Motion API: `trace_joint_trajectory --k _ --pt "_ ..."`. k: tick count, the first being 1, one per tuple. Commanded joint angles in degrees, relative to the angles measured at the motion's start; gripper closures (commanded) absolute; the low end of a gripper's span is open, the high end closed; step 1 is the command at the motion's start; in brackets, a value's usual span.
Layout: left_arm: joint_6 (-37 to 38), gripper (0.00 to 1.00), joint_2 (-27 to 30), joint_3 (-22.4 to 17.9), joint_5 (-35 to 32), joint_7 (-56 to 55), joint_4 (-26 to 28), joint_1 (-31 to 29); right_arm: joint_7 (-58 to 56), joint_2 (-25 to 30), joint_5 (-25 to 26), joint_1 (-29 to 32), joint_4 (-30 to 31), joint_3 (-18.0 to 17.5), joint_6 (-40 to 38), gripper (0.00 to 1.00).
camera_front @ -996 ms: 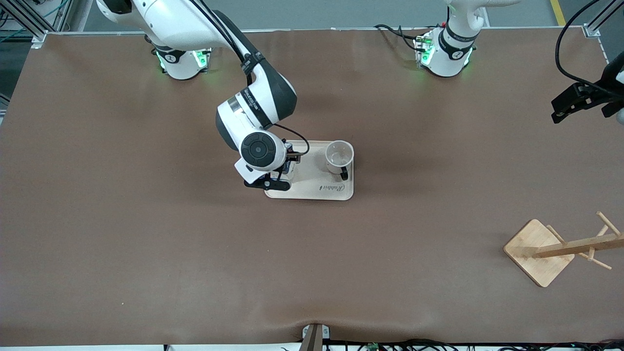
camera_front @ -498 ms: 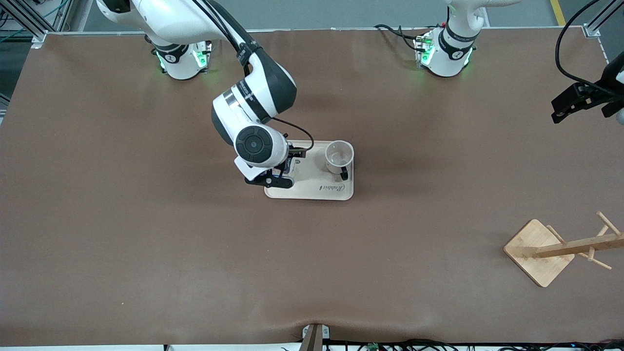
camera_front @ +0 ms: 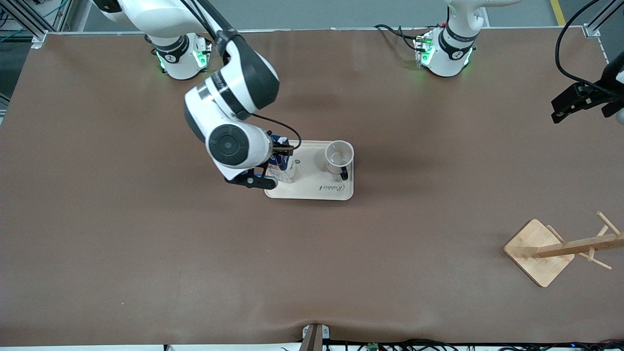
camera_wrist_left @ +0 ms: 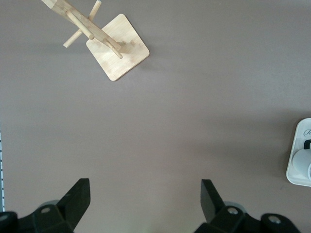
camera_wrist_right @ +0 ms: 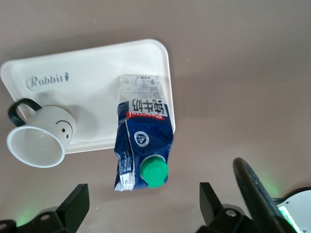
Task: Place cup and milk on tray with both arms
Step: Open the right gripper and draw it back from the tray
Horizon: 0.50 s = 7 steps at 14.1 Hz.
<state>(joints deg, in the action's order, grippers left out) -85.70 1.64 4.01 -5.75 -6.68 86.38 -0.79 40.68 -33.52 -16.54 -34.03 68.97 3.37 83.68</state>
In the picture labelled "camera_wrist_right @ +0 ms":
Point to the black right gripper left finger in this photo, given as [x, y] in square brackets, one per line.
[75, 206]

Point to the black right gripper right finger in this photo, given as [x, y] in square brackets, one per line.
[211, 206]

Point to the white smiley face cup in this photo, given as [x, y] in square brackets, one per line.
[48, 119]

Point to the blue white milk carton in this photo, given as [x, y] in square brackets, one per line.
[145, 126]

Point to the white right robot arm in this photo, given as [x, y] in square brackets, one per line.
[298, 201]

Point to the cream rabbit print tray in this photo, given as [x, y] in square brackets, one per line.
[85, 72]

